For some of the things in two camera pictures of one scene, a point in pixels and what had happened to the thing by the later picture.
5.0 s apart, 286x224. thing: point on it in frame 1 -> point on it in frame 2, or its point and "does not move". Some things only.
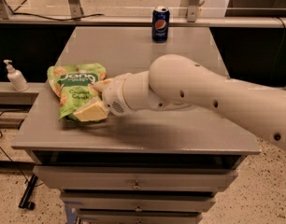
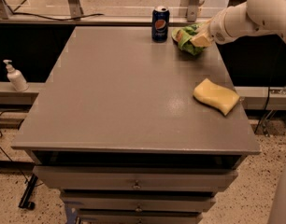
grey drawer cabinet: x=148 y=166 does not move
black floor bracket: x=24 y=202 does not move
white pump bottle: x=17 y=77 does not move
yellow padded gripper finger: x=100 y=85 -> x=205 y=26
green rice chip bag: x=73 y=86 -> x=182 y=35
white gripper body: x=114 y=96 -> x=217 y=28
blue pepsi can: x=161 y=24 does not move
